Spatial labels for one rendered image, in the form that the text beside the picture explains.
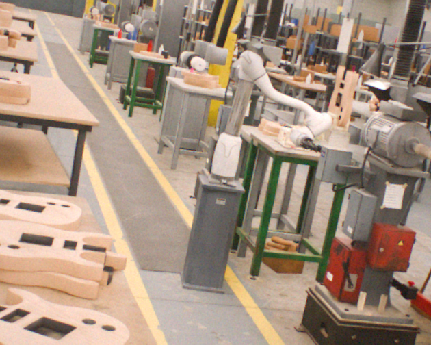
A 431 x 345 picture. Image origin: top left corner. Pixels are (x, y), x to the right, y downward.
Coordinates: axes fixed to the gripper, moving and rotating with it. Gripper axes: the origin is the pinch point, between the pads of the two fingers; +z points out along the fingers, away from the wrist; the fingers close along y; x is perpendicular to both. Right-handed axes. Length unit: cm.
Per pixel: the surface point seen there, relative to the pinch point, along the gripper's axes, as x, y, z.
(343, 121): 11, -43, -67
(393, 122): 27, -25, 38
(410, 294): -61, -43, 68
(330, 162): -3.0, -0.5, 22.1
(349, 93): 31, -43, -68
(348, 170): -5.2, -10.6, 26.0
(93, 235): -8, 152, 194
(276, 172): -29, 2, -58
